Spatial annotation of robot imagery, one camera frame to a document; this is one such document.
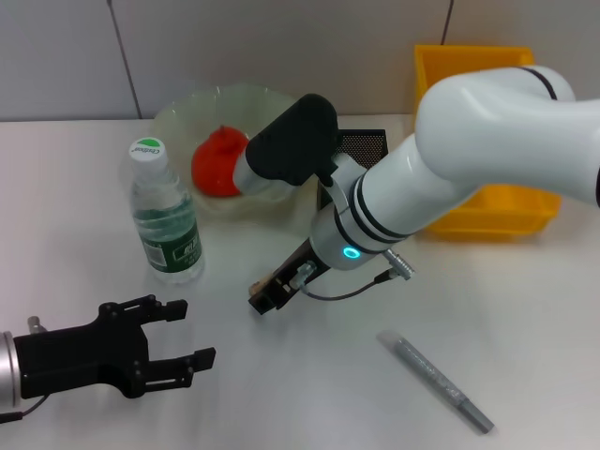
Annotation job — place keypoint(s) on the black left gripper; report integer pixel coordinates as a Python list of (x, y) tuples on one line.
[(79, 356)]

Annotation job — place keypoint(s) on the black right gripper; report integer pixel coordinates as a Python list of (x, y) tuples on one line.
[(304, 265)]

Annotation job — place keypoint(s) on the beige eraser block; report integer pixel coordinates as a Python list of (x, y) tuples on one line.
[(260, 283)]

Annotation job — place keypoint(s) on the clear bottle with green label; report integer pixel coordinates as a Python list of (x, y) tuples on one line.
[(169, 225)]

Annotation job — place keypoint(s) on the orange fruit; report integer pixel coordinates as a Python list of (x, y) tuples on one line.
[(215, 164)]

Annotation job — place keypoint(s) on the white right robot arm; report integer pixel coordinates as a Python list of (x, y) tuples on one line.
[(469, 131)]

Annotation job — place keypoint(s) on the grey marker pen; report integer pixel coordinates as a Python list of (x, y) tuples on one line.
[(422, 363)]

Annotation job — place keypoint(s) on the black mesh pen holder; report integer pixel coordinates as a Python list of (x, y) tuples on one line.
[(361, 145)]

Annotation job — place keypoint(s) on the green glass fruit bowl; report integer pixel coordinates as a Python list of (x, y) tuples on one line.
[(272, 108)]

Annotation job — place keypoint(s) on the yellow plastic bin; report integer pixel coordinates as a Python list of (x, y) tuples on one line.
[(506, 215)]

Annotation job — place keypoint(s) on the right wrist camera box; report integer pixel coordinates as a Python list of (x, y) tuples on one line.
[(290, 140)]

